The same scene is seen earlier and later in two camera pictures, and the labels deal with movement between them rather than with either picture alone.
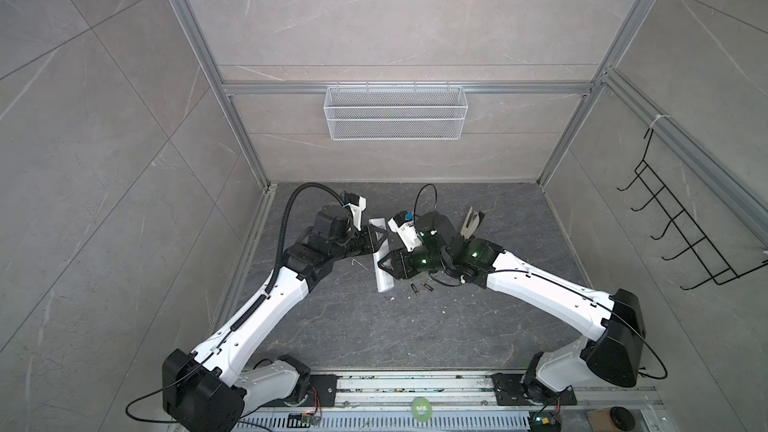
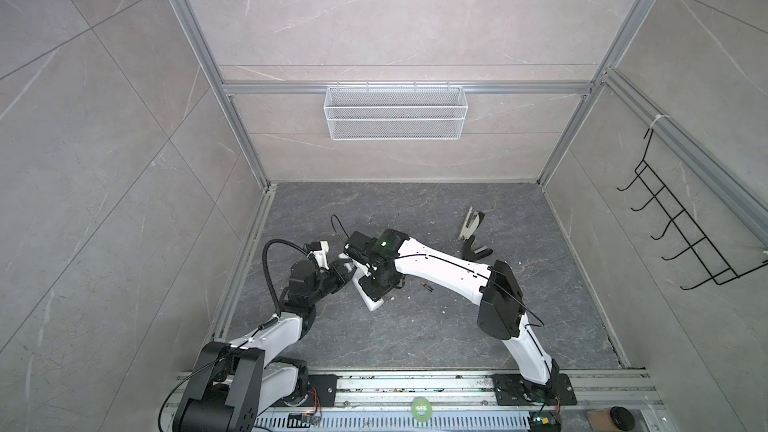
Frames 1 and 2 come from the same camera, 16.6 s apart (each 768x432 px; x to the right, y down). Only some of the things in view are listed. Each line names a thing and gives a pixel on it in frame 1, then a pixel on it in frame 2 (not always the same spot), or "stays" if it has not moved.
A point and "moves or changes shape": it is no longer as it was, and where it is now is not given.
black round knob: x=622 y=418 stays
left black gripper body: x=358 y=243 -> x=331 y=281
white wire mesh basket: x=395 y=113 stays
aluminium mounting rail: x=462 y=392 stays
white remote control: x=377 y=236 moves or changes shape
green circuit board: x=544 y=422 stays
